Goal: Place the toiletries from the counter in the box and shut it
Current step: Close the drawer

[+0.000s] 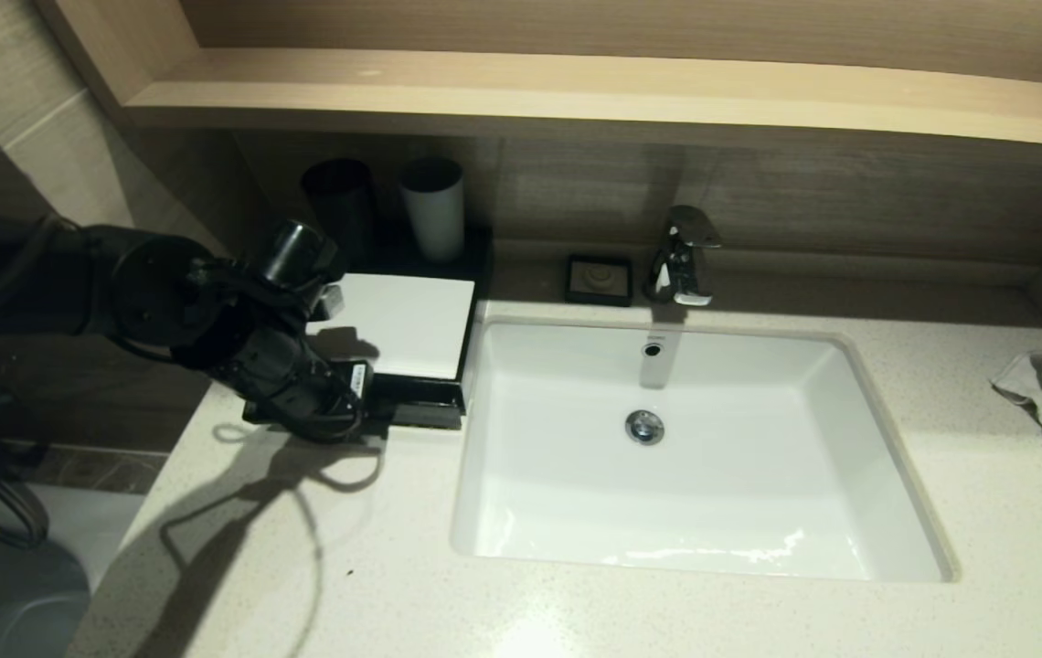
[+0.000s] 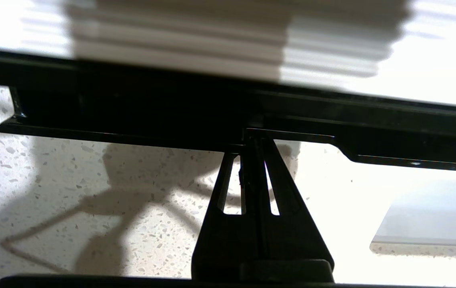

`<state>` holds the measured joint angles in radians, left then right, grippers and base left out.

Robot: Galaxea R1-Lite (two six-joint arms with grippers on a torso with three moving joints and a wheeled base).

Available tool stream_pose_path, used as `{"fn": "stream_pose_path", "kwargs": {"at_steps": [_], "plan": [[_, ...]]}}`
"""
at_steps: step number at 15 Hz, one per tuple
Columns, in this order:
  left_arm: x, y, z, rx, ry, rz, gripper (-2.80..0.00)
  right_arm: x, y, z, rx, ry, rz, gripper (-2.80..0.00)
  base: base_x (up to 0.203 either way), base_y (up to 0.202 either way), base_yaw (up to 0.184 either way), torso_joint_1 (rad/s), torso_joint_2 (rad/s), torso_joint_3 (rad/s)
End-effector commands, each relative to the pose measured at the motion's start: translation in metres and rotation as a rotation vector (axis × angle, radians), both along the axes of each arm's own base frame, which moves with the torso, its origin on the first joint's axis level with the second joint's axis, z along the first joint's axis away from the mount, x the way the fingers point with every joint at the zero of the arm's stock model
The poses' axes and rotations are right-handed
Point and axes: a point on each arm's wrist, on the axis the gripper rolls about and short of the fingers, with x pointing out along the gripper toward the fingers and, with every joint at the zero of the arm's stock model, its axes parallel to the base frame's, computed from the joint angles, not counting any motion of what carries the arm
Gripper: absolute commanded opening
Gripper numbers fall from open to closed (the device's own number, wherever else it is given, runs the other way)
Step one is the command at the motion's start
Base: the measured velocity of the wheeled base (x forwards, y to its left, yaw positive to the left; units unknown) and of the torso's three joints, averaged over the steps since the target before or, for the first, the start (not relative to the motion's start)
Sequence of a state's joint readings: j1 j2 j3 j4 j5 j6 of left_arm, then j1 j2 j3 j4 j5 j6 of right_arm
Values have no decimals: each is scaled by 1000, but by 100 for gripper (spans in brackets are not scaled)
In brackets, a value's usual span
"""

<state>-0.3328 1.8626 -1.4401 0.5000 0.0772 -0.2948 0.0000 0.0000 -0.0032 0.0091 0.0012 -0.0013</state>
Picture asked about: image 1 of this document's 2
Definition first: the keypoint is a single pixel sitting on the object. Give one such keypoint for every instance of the black amenity box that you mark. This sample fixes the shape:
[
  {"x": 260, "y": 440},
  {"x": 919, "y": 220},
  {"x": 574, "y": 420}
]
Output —
[{"x": 480, "y": 274}]

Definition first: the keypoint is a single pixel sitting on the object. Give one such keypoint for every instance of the wooden wall shelf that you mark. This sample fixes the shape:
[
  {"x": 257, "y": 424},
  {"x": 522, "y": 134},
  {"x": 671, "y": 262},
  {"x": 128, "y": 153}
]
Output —
[{"x": 667, "y": 87}]

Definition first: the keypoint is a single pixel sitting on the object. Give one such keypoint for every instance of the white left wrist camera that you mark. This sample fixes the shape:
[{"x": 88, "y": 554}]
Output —
[{"x": 331, "y": 302}]

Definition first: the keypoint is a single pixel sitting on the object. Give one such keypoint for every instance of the black tray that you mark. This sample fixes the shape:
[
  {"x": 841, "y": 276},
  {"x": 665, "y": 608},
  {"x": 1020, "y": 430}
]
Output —
[{"x": 425, "y": 407}]

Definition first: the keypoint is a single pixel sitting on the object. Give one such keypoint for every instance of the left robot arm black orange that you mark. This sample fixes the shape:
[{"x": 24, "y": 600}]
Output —
[{"x": 119, "y": 292}]

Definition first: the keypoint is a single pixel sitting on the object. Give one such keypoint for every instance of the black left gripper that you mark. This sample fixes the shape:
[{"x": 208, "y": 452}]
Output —
[{"x": 334, "y": 384}]

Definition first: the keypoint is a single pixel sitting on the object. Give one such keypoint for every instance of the black cup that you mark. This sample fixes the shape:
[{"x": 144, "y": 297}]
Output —
[{"x": 343, "y": 196}]

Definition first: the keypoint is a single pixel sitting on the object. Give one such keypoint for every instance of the black soap dish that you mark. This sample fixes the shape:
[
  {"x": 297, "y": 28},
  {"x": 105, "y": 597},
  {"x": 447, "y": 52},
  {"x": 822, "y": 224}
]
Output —
[{"x": 598, "y": 279}]

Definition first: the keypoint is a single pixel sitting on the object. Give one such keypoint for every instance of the chrome drain stopper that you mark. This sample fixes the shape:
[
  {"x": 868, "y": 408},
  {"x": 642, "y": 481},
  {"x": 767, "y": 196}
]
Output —
[{"x": 644, "y": 428}]

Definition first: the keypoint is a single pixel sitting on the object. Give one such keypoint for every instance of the chrome faucet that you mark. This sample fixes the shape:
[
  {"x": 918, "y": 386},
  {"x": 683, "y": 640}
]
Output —
[{"x": 681, "y": 265}]

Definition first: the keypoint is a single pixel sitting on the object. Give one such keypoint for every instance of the white sink basin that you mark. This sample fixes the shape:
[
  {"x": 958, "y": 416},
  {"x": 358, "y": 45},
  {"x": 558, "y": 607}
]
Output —
[{"x": 713, "y": 493}]

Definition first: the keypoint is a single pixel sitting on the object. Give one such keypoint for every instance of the grey plastic cup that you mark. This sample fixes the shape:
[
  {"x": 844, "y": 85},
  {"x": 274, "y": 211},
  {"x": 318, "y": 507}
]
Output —
[{"x": 434, "y": 219}]

